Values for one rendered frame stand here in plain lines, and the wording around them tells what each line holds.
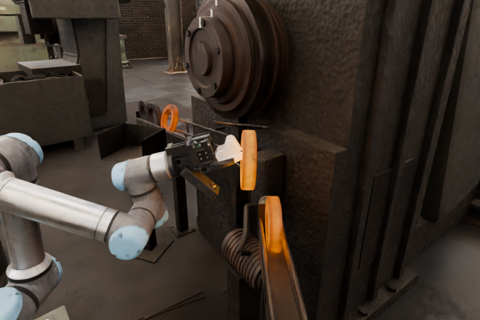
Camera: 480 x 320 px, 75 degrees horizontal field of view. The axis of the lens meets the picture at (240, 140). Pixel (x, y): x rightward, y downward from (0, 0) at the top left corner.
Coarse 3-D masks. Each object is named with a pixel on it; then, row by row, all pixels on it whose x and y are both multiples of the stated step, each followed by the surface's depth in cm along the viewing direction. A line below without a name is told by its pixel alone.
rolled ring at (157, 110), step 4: (148, 104) 203; (152, 104) 198; (156, 104) 198; (148, 108) 205; (152, 108) 199; (156, 108) 196; (148, 112) 206; (152, 112) 208; (156, 112) 195; (160, 112) 196; (148, 116) 208; (152, 116) 209; (156, 116) 197; (160, 116) 196; (148, 120) 209; (152, 120) 208; (156, 120) 198; (160, 120) 197; (156, 124) 199; (160, 124) 198
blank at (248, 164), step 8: (248, 136) 76; (248, 144) 74; (256, 144) 75; (248, 152) 74; (256, 152) 74; (248, 160) 73; (256, 160) 74; (240, 168) 87; (248, 168) 73; (240, 176) 86; (248, 176) 74; (248, 184) 76
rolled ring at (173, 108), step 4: (168, 108) 190; (172, 108) 185; (176, 108) 186; (164, 112) 193; (168, 112) 193; (172, 112) 184; (176, 112) 184; (164, 116) 194; (168, 116) 196; (172, 116) 183; (176, 116) 183; (164, 120) 195; (172, 120) 182; (176, 120) 183; (164, 124) 194; (172, 124) 182; (176, 124) 184; (168, 128) 185; (172, 128) 183
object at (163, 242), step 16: (112, 128) 163; (128, 128) 171; (144, 128) 167; (160, 128) 163; (112, 144) 164; (128, 144) 175; (144, 144) 148; (160, 144) 160; (112, 160) 155; (160, 240) 188; (144, 256) 175; (160, 256) 176
